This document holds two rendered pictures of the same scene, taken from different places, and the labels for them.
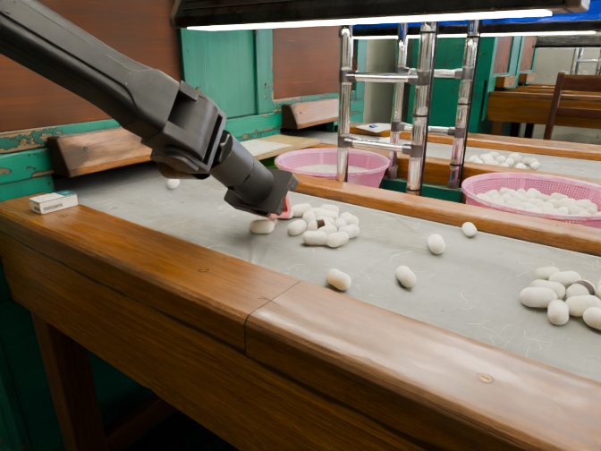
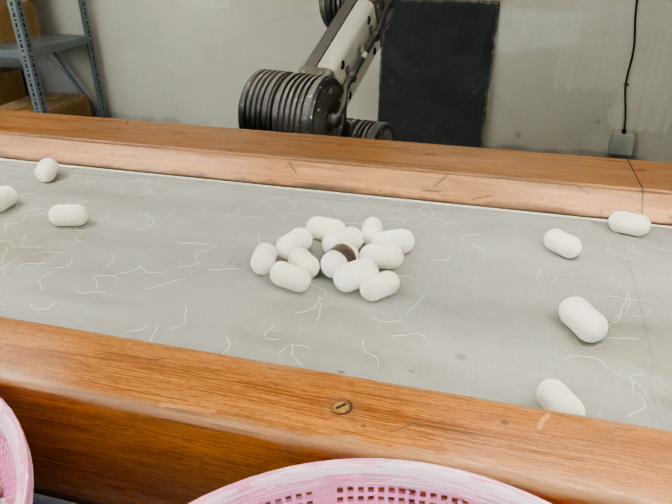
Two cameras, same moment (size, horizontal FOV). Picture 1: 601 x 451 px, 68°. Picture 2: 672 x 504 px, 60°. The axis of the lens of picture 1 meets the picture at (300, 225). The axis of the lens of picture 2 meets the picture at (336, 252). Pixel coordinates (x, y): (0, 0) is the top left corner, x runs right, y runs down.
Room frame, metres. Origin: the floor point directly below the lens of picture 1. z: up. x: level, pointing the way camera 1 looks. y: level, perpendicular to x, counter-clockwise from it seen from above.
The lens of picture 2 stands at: (0.81, -0.46, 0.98)
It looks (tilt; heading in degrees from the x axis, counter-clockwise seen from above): 29 degrees down; 158
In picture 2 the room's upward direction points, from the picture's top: straight up
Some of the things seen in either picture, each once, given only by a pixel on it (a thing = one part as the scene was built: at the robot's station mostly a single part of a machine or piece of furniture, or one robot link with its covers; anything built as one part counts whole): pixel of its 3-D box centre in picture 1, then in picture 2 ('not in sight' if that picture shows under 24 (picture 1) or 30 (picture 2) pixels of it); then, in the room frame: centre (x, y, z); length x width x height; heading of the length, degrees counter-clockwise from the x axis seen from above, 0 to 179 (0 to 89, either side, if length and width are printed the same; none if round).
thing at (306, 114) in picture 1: (317, 112); not in sight; (1.46, -0.05, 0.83); 0.30 x 0.06 x 0.07; 144
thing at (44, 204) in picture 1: (54, 201); not in sight; (0.68, 0.40, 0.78); 0.06 x 0.04 x 0.02; 144
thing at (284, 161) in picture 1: (331, 179); not in sight; (1.02, -0.07, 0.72); 0.27 x 0.27 x 0.10
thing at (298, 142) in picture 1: (260, 148); not in sight; (1.15, 0.10, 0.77); 0.33 x 0.15 x 0.01; 144
